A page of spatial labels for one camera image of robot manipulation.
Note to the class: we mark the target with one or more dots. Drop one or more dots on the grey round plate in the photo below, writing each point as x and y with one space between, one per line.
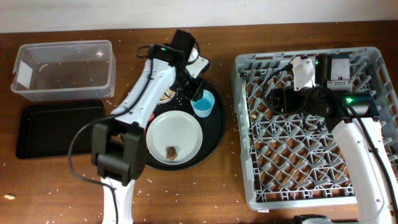
178 129

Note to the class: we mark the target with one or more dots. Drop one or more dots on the clear plastic bin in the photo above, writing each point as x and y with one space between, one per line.
56 71

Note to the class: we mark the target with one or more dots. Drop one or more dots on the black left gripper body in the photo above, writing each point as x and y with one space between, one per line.
188 86

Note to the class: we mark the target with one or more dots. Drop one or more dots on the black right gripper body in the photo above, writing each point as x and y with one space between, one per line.
293 100

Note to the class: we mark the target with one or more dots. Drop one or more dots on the round black tray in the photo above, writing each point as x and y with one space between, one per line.
213 128

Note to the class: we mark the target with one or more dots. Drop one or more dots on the brown food scrap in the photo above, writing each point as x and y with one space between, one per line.
171 153

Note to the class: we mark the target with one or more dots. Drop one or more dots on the light blue plastic cup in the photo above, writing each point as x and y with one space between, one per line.
203 107

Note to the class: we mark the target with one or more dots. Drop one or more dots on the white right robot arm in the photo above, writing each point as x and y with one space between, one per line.
323 87

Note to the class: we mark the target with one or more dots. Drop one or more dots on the grey dishwasher rack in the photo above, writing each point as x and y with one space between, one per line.
284 165

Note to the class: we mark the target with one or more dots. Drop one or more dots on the peanut on table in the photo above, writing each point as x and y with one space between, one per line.
10 197

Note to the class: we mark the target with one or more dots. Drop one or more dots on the red snack wrapper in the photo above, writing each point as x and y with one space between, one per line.
151 117

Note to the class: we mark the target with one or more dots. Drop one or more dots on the black rectangular tray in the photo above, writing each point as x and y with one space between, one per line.
47 130

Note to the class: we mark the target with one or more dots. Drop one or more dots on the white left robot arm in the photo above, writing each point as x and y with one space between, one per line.
119 149

